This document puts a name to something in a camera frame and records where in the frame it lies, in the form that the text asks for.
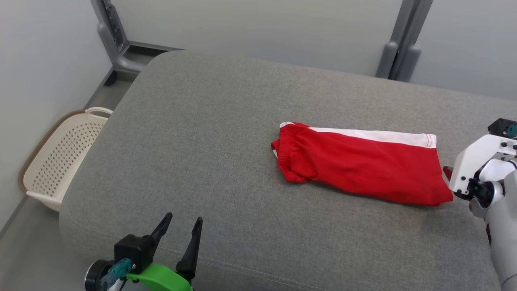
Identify beige perforated laundry basket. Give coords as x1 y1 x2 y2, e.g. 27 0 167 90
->
18 107 113 213

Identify grey metal partition foot frame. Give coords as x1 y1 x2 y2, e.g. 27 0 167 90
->
91 0 146 73

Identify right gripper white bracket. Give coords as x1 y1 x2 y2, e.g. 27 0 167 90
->
442 134 517 199

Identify grey partition base rail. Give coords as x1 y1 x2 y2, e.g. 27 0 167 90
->
127 40 182 52

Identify red white-striped shorts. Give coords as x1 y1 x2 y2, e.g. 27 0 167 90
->
271 121 454 207

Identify left gripper green bracket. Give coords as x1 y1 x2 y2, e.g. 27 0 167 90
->
126 213 203 291

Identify grey fabric sofa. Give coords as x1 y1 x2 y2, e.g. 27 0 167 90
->
59 49 517 291

